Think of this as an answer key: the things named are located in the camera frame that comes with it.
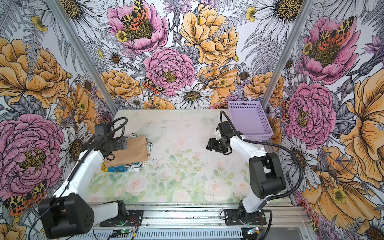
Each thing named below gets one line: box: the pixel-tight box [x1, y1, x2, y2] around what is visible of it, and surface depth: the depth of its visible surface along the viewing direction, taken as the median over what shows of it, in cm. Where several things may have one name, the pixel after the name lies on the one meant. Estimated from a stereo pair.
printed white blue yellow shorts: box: [101, 133, 153, 173], surface depth 89 cm
